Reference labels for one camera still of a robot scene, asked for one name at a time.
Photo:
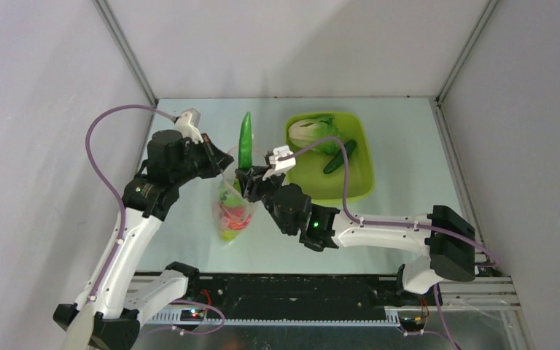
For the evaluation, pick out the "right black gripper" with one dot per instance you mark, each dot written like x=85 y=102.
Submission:
x=251 y=181

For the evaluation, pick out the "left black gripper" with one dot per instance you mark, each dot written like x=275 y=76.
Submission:
x=215 y=157

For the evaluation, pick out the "clear pink zip bag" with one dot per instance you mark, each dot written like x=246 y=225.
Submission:
x=229 y=178

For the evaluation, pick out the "small green watermelon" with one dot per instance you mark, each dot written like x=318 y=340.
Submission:
x=226 y=195

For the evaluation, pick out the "dark green cucumber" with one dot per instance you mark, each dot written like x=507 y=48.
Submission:
x=337 y=160

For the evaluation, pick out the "green lettuce head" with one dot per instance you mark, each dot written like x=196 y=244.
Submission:
x=305 y=132

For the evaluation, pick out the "yellow green pear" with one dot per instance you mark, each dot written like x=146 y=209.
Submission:
x=229 y=235

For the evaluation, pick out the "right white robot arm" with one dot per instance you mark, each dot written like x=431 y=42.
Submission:
x=442 y=240

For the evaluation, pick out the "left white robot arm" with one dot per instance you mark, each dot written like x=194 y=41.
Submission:
x=103 y=316

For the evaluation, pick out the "green plastic tray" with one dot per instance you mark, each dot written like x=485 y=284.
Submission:
x=324 y=189

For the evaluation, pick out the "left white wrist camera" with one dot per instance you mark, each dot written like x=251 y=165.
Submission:
x=187 y=124

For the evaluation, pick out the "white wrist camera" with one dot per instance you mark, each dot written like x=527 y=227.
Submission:
x=187 y=124
x=279 y=161

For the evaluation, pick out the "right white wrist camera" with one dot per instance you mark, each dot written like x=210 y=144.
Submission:
x=279 y=161

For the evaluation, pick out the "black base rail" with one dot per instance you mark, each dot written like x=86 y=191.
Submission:
x=303 y=297

